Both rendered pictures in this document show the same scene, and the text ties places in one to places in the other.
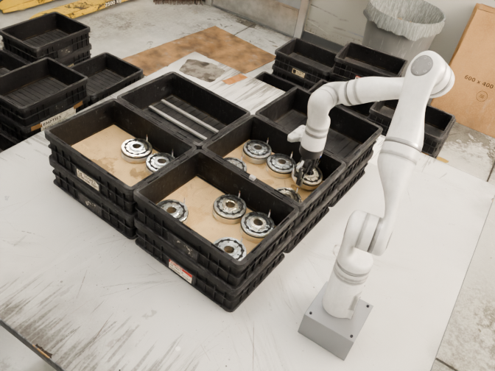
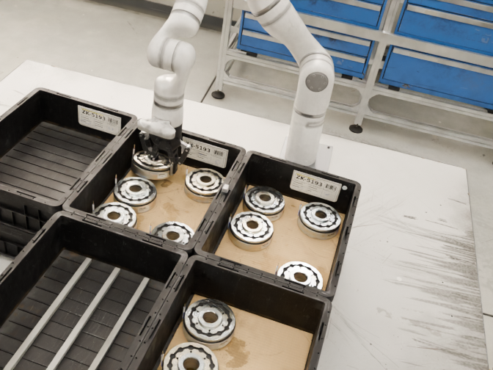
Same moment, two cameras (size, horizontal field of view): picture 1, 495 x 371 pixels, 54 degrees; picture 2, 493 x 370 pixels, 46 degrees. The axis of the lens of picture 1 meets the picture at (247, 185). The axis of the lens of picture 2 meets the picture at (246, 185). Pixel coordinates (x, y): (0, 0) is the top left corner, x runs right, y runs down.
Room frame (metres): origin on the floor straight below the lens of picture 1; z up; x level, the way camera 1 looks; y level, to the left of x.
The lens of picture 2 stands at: (1.44, 0.99, 1.80)
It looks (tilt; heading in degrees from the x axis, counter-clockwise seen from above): 39 degrees down; 251
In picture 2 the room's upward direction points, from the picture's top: 10 degrees clockwise
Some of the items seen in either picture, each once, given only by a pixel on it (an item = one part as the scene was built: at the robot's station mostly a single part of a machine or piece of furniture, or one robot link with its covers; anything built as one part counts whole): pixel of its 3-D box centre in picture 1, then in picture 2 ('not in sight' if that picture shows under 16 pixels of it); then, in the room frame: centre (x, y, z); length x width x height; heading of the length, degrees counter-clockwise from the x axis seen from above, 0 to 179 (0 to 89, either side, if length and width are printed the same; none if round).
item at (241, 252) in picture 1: (228, 251); (320, 216); (0.90, 0.02, 0.86); 0.10 x 0.10 x 0.01
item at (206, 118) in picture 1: (183, 119); (75, 321); (1.48, 0.28, 0.87); 0.40 x 0.30 x 0.11; 60
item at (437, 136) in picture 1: (398, 145); not in sight; (2.32, -0.81, 0.37); 0.40 x 0.30 x 0.45; 64
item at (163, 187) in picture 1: (215, 215); (280, 233); (1.02, 0.08, 0.87); 0.40 x 0.30 x 0.11; 60
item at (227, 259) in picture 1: (216, 203); (285, 217); (1.02, 0.08, 0.92); 0.40 x 0.30 x 0.02; 60
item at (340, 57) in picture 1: (361, 90); not in sight; (2.86, -0.62, 0.37); 0.42 x 0.34 x 0.46; 64
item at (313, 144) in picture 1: (309, 134); (164, 112); (1.27, -0.16, 1.04); 0.11 x 0.09 x 0.06; 59
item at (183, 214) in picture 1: (171, 211); (299, 279); (1.01, 0.21, 0.86); 0.10 x 0.10 x 0.01
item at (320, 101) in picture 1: (320, 111); (174, 73); (1.26, -0.17, 1.14); 0.09 x 0.07 x 0.15; 152
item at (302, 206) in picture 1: (274, 158); (162, 179); (1.28, -0.07, 0.92); 0.40 x 0.30 x 0.02; 60
